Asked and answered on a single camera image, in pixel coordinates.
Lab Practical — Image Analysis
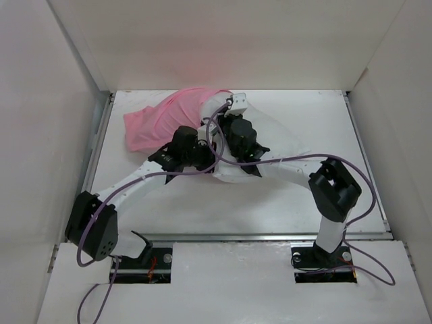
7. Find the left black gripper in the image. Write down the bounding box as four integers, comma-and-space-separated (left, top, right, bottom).
183, 140, 224, 175

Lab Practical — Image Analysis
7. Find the white pillow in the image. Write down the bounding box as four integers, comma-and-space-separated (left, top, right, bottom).
200, 92, 310, 184

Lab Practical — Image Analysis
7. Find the pink pillowcase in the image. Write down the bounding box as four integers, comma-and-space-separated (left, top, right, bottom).
124, 87, 232, 153

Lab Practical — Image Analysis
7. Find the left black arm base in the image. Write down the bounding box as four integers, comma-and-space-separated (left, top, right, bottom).
114, 231, 173, 275

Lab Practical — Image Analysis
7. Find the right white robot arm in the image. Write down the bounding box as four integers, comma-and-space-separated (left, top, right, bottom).
217, 115, 362, 267

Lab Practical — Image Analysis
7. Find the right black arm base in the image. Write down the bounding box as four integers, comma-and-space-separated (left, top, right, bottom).
291, 246, 352, 271

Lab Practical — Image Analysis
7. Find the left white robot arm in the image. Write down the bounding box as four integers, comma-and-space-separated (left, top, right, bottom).
65, 126, 215, 268

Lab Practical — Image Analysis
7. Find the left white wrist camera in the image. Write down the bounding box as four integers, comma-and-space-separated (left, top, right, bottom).
197, 122, 217, 142

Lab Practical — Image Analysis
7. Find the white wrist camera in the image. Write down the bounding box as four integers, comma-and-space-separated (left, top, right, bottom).
197, 122, 217, 142
224, 92, 248, 116

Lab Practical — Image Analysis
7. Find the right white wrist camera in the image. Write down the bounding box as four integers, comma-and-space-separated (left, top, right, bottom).
224, 92, 248, 116

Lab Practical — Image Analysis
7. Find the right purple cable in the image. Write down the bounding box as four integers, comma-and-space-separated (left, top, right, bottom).
207, 99, 396, 287

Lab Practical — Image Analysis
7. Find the front aluminium rail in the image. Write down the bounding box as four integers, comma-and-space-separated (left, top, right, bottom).
72, 232, 396, 243

